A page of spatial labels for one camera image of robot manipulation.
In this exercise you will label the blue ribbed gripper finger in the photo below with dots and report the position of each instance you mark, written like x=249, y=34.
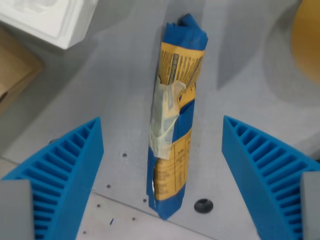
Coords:
x=62, y=170
x=260, y=170

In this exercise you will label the blue and yellow bag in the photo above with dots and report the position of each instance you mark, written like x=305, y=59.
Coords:
x=185, y=125

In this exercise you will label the brown cardboard box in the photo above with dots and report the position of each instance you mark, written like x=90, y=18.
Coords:
x=15, y=72

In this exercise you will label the beige adhesive tape roll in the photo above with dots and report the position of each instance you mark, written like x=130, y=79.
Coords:
x=307, y=42

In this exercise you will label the white plastic tray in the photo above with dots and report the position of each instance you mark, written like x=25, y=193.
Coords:
x=50, y=20

